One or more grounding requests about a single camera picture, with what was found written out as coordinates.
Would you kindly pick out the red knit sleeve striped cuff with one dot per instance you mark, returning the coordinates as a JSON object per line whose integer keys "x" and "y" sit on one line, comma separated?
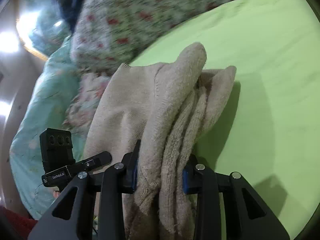
{"x": 15, "y": 226}

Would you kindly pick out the red rose floral quilt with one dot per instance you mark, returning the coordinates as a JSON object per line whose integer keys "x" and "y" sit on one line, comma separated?
{"x": 111, "y": 32}

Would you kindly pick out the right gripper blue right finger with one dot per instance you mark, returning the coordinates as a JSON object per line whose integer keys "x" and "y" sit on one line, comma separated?
{"x": 192, "y": 176}

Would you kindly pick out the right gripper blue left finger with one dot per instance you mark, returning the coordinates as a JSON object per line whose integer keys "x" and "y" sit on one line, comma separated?
{"x": 130, "y": 160}

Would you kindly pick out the teal floral duvet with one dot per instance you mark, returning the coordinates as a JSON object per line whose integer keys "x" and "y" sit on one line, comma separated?
{"x": 52, "y": 95}

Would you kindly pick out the person's left hand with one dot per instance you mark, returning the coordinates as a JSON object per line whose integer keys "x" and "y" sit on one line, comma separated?
{"x": 56, "y": 194}

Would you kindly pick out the gold framed landscape painting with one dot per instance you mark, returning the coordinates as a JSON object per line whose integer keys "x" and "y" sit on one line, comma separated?
{"x": 40, "y": 26}

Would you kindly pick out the pink floral pillow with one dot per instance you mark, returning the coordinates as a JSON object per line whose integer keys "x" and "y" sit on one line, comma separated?
{"x": 80, "y": 113}

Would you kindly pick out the beige knit sweater brown trim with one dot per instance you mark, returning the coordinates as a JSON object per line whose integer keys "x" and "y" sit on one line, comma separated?
{"x": 167, "y": 107}

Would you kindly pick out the lime green bed sheet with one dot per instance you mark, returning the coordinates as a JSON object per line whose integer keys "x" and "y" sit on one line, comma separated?
{"x": 269, "y": 130}

